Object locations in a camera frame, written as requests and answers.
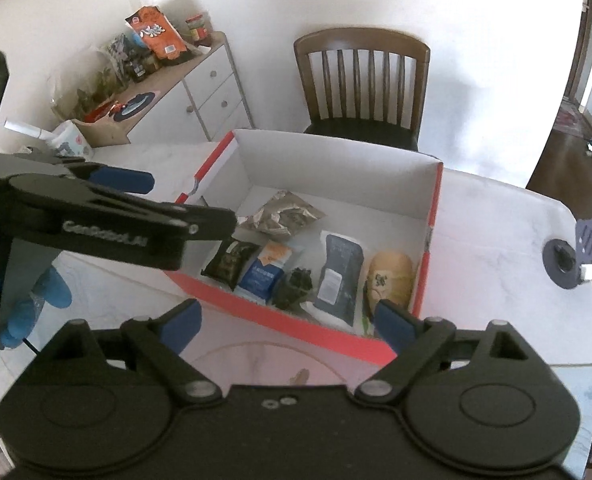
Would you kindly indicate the black phone stand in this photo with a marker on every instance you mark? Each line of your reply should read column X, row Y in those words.
column 570, row 265

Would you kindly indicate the white drawer sideboard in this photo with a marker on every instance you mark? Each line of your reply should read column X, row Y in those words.
column 194, row 102

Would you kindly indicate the red cardboard box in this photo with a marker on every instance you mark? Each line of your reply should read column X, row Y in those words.
column 376, row 198

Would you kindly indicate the white patterned cup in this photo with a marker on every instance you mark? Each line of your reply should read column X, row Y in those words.
column 68, row 140

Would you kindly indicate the orange snack bag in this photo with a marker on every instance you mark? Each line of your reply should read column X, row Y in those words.
column 159, row 35

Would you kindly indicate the blue white wet wipes pack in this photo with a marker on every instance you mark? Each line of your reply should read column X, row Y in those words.
column 336, row 298

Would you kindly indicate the black snack packet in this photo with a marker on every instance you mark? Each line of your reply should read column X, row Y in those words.
column 229, row 261

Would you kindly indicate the far wooden chair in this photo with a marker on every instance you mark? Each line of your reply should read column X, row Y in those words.
column 364, row 84

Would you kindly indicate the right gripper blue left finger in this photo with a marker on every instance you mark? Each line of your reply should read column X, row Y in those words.
column 178, row 327

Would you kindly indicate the dark dried seaweed packet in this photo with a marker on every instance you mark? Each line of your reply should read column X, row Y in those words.
column 292, row 289

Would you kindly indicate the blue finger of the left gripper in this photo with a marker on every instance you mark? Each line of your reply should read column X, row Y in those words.
column 120, row 179
column 123, row 218

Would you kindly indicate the blue gloved hand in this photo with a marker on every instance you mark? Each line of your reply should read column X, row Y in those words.
column 51, row 289

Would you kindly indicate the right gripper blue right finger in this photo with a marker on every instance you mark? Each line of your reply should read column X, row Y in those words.
column 396, row 327

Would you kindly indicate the brown foil wrapper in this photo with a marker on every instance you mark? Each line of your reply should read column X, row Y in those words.
column 282, row 217

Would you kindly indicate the orange blue small packet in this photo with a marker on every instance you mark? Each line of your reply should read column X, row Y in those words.
column 260, row 279

